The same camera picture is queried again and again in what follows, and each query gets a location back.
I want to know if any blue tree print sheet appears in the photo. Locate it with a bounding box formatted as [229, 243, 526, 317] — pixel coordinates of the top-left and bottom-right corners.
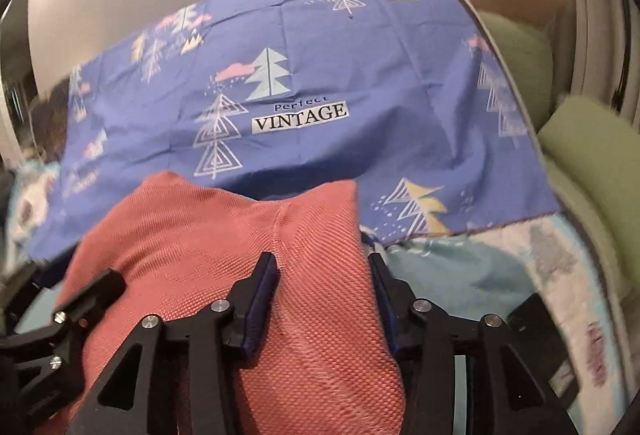
[27, 0, 559, 259]

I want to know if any green pillow near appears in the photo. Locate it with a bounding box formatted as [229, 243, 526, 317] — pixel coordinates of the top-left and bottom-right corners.
[538, 96, 639, 285]

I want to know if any dark headboard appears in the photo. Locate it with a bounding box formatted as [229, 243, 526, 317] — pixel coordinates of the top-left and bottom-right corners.
[29, 78, 70, 163]

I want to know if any white quilted bed cover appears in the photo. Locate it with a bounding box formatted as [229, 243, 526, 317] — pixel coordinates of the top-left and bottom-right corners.
[471, 215, 637, 427]

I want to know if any grey pleated curtain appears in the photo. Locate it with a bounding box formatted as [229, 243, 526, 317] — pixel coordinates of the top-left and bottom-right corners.
[549, 0, 639, 126]

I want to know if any green pillow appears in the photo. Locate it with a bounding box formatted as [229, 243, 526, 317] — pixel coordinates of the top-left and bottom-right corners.
[478, 12, 553, 131]
[538, 96, 639, 285]

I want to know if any teal patterned blanket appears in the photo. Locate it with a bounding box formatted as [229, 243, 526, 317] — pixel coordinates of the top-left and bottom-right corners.
[8, 208, 626, 435]

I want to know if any coral pink knit shirt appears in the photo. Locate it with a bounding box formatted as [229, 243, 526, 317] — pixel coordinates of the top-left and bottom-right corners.
[46, 172, 405, 434]

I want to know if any green pillow far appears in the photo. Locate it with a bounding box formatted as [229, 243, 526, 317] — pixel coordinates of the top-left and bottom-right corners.
[478, 12, 553, 131]

